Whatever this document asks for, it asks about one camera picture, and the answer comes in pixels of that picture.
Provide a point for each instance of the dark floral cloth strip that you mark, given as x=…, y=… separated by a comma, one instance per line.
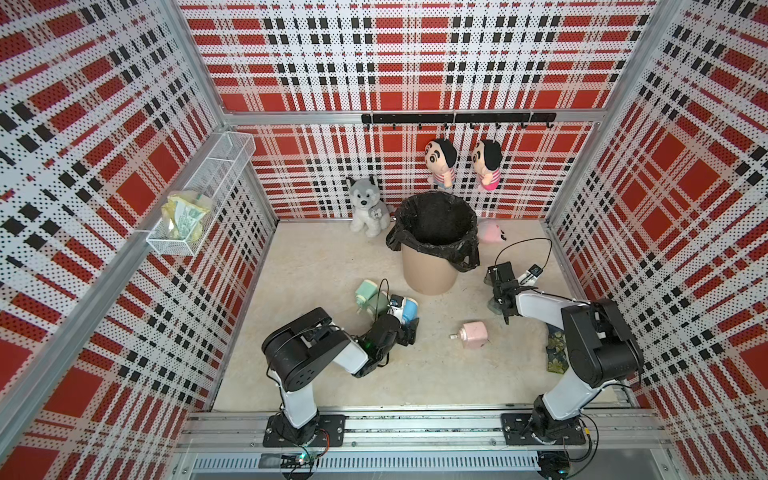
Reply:
x=557, y=361

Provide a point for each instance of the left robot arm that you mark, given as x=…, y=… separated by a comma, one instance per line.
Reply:
x=298, y=352

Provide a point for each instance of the black hook rail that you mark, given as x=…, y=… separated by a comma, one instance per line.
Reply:
x=522, y=118

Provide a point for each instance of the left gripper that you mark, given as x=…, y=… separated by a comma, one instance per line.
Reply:
x=407, y=332

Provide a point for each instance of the clear sharpener shavings tray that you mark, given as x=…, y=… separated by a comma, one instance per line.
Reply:
x=495, y=307

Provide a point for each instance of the light green pencil sharpener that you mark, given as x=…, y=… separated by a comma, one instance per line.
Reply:
x=367, y=296

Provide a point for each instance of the black trash bag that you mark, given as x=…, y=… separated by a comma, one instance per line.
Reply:
x=438, y=224

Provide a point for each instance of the grey husky plush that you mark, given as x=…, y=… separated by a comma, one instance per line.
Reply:
x=370, y=213

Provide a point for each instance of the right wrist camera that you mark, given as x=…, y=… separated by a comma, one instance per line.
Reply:
x=530, y=276

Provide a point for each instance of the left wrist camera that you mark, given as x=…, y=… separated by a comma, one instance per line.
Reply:
x=396, y=307

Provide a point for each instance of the hanging cartoon doll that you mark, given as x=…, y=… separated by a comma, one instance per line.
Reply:
x=440, y=160
x=487, y=158

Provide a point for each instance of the white wire wall basket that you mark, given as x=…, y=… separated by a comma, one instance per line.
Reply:
x=215, y=173

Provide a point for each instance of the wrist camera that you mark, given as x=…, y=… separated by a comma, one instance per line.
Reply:
x=530, y=276
x=396, y=307

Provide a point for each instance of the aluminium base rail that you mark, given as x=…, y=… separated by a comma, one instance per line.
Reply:
x=384, y=442

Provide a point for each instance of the yellow green packet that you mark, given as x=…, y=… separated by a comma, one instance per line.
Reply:
x=183, y=215

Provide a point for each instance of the right hanging cartoon doll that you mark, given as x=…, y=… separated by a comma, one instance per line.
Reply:
x=487, y=158

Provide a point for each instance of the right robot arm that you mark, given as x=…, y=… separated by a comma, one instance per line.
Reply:
x=601, y=352

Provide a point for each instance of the left hanging cartoon doll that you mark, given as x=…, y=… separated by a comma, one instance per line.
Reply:
x=440, y=160

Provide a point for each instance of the pink plush toy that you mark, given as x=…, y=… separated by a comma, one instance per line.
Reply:
x=491, y=232

